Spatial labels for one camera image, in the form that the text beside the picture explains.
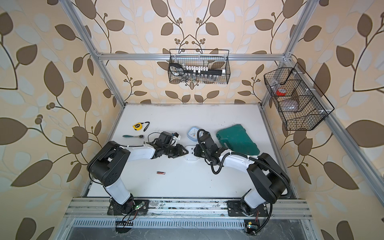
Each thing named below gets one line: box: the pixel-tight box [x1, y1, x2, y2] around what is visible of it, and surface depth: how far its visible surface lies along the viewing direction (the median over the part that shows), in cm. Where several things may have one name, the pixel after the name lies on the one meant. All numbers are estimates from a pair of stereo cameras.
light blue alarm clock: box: [187, 126, 204, 142], surface depth 103 cm
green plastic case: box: [216, 124, 260, 156], surface depth 98 cm
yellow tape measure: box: [132, 121, 150, 132], surface depth 107 cm
